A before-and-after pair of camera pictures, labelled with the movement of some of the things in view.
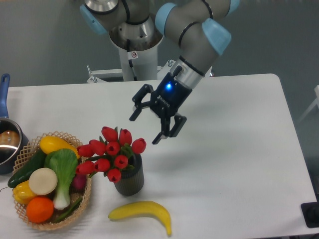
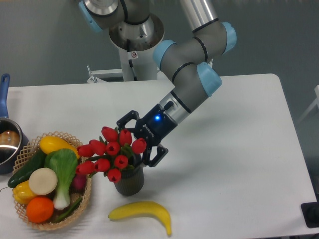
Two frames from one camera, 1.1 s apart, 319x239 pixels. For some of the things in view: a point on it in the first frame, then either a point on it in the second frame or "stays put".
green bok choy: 64,162 stays put
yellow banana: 149,208 stays put
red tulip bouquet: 115,151 stays put
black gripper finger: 137,99 to 121,123
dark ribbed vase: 132,180 stays put
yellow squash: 51,143 stays put
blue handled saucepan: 13,141 stays put
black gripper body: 169,95 to 155,127
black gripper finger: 179,121 to 161,153
